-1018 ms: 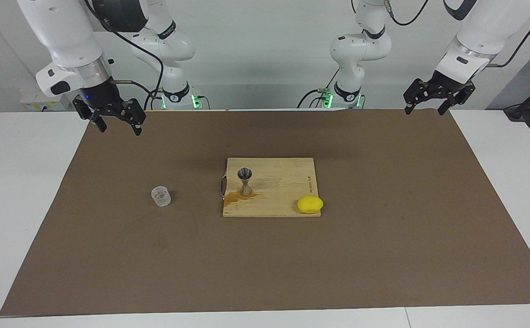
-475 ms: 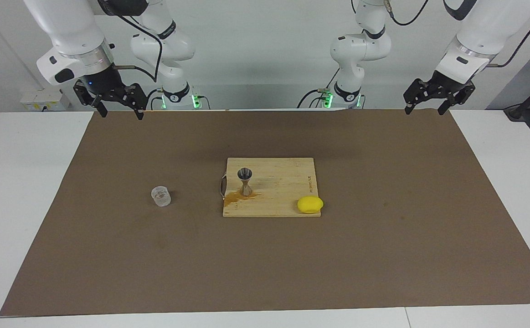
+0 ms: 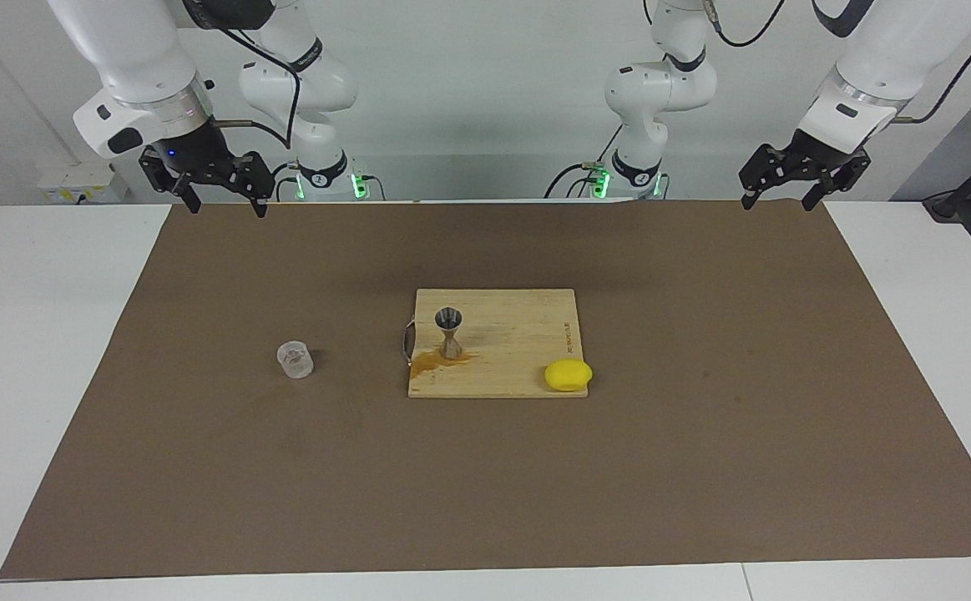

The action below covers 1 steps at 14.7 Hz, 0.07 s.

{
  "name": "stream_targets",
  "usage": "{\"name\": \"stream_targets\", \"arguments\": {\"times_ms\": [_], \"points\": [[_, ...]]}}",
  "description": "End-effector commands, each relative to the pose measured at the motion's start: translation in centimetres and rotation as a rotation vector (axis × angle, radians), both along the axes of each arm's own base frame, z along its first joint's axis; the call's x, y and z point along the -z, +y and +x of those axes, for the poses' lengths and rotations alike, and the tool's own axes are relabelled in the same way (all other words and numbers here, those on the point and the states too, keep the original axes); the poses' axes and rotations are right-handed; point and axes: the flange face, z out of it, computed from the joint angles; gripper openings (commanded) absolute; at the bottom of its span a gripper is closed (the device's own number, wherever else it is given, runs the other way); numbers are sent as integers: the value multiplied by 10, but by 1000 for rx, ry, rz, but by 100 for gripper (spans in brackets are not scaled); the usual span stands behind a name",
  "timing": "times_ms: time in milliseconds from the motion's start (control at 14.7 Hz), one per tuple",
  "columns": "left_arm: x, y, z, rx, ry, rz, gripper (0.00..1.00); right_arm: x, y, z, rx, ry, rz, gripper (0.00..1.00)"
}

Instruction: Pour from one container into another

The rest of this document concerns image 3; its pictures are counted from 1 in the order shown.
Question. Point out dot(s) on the white socket box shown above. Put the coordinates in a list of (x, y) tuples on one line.
[(76, 184)]

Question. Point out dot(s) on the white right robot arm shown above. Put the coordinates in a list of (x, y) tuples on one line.
[(134, 58)]

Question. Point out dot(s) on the wooden cutting board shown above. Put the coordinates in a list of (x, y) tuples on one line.
[(518, 342)]

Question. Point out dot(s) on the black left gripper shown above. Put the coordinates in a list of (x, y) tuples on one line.
[(815, 157)]

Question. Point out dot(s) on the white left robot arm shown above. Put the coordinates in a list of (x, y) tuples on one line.
[(886, 50)]

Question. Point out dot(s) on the steel double jigger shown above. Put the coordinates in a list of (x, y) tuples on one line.
[(450, 344)]

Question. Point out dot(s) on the small clear glass cup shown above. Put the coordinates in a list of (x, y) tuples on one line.
[(295, 361)]

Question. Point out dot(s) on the brown table mat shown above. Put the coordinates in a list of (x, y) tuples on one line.
[(285, 484)]

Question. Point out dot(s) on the yellow lemon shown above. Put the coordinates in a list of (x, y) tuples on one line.
[(568, 376)]

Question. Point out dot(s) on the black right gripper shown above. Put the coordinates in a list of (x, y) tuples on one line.
[(197, 154)]

